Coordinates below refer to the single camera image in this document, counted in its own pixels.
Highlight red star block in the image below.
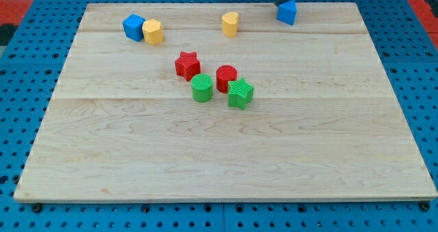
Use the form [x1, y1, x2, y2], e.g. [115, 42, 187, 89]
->
[175, 51, 201, 81]

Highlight red cylinder block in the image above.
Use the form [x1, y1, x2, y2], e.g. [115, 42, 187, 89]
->
[216, 65, 237, 93]

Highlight wooden board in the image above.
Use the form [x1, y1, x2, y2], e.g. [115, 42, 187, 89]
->
[14, 3, 437, 203]

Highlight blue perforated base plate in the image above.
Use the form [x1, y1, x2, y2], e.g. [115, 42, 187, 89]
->
[1, 0, 437, 231]

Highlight green star block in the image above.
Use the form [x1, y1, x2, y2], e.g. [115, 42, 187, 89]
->
[228, 78, 254, 110]

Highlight green cylinder block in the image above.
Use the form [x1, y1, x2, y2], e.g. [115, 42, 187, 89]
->
[191, 73, 213, 103]

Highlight yellow hexagon block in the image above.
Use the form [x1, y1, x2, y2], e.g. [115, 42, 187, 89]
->
[142, 19, 164, 45]

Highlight blue cube block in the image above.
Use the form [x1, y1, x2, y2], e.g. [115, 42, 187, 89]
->
[123, 14, 145, 42]

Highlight yellow heart block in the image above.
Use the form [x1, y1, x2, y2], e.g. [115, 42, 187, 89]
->
[221, 12, 240, 38]

